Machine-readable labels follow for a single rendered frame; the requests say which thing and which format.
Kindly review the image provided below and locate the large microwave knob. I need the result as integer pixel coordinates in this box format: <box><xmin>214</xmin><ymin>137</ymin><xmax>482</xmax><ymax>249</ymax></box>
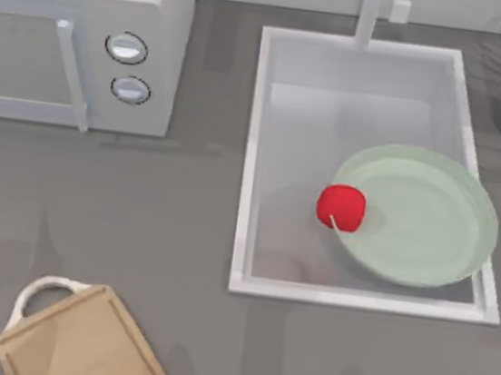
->
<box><xmin>103</xmin><ymin>28</ymin><xmax>152</xmax><ymax>68</ymax></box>

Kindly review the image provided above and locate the small microwave knob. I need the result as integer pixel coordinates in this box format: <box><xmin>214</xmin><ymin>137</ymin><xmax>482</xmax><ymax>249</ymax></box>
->
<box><xmin>107</xmin><ymin>73</ymin><xmax>154</xmax><ymax>107</ymax></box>

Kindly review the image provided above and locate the white wall socket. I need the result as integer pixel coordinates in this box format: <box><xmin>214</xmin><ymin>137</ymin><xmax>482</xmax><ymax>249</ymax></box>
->
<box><xmin>388</xmin><ymin>0</ymin><xmax>412</xmax><ymax>25</ymax></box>

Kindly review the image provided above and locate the red apple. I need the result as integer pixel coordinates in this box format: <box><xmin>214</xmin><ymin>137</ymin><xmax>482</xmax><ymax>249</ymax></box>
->
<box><xmin>313</xmin><ymin>182</ymin><xmax>369</xmax><ymax>236</ymax></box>

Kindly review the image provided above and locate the tall white tap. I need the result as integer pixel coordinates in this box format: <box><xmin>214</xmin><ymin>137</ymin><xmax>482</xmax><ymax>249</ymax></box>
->
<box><xmin>351</xmin><ymin>0</ymin><xmax>407</xmax><ymax>55</ymax></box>

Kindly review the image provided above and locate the microwave door handle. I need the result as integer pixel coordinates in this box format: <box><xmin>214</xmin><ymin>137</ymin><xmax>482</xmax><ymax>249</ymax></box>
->
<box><xmin>43</xmin><ymin>18</ymin><xmax>103</xmax><ymax>133</ymax></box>

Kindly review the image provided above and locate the wooden cutting board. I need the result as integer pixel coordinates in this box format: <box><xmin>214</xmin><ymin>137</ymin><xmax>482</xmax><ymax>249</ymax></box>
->
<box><xmin>0</xmin><ymin>270</ymin><xmax>189</xmax><ymax>375</ymax></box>

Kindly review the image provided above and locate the pale green plate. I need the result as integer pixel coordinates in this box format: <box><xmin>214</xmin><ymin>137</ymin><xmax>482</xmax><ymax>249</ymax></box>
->
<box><xmin>320</xmin><ymin>136</ymin><xmax>501</xmax><ymax>298</ymax></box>

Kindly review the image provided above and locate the white sink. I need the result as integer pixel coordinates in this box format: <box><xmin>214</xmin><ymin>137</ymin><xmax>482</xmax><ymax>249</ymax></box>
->
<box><xmin>226</xmin><ymin>24</ymin><xmax>501</xmax><ymax>327</ymax></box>

